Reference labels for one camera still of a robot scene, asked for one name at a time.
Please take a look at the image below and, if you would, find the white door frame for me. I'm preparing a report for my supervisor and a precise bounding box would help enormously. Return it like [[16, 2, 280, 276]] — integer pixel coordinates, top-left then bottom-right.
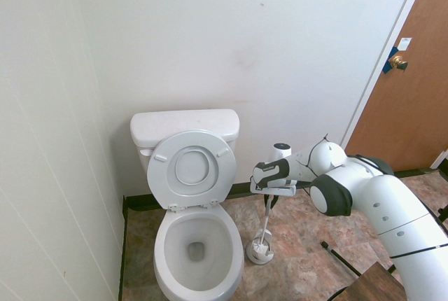
[[339, 0, 435, 150]]

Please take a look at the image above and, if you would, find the white toilet tank lid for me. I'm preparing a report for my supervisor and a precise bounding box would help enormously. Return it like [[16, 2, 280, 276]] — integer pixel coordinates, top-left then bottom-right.
[[129, 108, 241, 143]]

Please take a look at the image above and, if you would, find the white toilet bowl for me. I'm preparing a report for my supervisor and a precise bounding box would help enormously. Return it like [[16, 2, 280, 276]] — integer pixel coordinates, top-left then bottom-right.
[[153, 202, 245, 301]]

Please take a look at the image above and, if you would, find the blue tape strip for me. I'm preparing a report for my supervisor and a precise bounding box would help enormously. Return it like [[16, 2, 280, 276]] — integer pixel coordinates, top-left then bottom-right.
[[381, 45, 402, 75]]

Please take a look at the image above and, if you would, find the white toilet brush holder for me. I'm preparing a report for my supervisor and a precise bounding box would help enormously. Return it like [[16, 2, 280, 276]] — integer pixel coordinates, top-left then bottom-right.
[[246, 230, 275, 265]]

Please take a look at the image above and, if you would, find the white toilet brush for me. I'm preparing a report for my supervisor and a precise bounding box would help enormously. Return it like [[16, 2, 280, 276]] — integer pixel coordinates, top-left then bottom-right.
[[249, 194, 278, 258]]

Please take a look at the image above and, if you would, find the black cable along robot arm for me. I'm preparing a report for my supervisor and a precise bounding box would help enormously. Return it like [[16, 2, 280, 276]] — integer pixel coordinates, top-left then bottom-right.
[[303, 133, 396, 178]]

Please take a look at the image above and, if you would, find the thick black floor cable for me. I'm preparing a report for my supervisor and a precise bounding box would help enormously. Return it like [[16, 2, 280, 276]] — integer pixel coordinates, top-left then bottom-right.
[[328, 286, 351, 301]]

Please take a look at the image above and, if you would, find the brass door knob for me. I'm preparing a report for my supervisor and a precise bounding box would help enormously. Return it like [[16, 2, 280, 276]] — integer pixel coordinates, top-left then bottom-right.
[[389, 55, 410, 71]]

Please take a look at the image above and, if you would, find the dark wooden table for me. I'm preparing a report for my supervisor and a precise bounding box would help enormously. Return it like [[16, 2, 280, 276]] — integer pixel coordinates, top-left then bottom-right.
[[349, 261, 410, 301]]

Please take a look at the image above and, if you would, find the brown wooden door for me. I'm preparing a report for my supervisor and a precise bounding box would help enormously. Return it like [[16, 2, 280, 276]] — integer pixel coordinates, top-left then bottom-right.
[[344, 0, 448, 173]]

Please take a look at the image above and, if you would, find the white toilet seat with lid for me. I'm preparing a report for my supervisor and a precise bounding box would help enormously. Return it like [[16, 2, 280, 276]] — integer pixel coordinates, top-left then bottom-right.
[[146, 129, 238, 214]]

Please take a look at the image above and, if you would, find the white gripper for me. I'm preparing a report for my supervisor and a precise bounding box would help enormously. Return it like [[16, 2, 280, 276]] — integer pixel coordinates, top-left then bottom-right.
[[248, 176, 299, 208]]

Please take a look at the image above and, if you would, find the white toilet tank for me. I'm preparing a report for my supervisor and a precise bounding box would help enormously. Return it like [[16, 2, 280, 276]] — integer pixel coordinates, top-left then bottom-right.
[[129, 108, 241, 180]]

